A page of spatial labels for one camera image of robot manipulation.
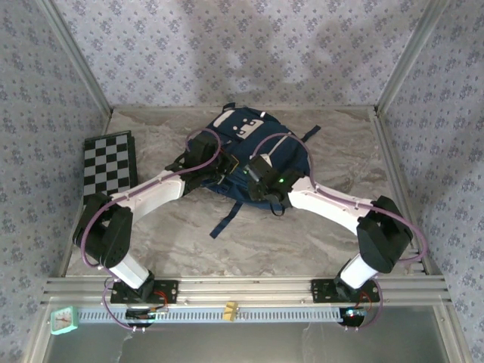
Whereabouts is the mint green alarm clock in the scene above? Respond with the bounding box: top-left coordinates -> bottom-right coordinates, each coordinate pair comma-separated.
50,306 -> 79,336

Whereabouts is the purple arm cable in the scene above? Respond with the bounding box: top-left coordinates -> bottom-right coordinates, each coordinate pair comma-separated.
80,128 -> 222,333
251,131 -> 427,333

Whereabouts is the tan wooden block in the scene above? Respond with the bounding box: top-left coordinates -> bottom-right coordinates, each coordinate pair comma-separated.
222,301 -> 239,322

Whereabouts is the aluminium side rail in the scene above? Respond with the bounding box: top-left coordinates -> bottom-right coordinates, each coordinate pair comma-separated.
372,107 -> 436,276

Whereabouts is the grey slotted cable duct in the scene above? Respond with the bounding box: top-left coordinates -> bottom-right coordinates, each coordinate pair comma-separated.
77,306 -> 343,324

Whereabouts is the black grey chessboard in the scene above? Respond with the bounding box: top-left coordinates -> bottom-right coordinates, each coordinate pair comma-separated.
82,130 -> 139,197

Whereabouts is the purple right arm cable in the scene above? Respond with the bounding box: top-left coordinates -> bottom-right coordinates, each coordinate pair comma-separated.
251,131 -> 427,333

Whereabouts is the aluminium corner post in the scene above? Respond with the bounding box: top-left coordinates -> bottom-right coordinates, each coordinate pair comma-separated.
376,0 -> 451,116
37,0 -> 114,116

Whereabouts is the steel sheet panel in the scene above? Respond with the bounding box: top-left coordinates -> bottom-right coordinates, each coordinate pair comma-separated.
37,306 -> 461,363

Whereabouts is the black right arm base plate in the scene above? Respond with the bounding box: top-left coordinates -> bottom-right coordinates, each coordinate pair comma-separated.
310,278 -> 380,303

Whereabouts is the navy blue backpack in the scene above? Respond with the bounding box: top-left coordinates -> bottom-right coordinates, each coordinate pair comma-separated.
185,102 -> 321,239

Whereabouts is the aluminium front rail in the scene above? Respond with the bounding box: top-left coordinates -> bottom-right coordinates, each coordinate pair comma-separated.
40,275 -> 453,307

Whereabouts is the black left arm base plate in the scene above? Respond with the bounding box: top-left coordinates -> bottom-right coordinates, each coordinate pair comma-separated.
110,279 -> 179,305

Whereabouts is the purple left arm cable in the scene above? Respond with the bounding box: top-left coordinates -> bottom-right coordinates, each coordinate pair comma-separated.
80,128 -> 222,333

